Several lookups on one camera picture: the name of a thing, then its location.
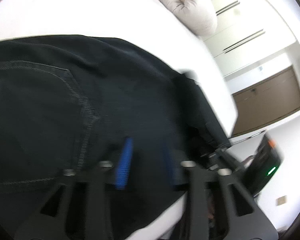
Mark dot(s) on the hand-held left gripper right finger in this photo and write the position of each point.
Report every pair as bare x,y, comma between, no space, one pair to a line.
170,170

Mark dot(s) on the bed with white sheet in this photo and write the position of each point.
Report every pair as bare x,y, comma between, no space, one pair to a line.
65,12

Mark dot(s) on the folded white duvet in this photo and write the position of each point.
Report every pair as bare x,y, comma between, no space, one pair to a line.
190,7

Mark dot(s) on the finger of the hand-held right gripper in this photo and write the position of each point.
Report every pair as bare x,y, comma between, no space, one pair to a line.
227,157

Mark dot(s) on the white wardrobe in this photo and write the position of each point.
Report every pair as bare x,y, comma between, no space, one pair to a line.
252,20

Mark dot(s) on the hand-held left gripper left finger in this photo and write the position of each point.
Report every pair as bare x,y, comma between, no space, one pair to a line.
123,165

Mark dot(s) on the black pants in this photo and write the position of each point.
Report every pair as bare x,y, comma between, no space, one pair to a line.
52,105

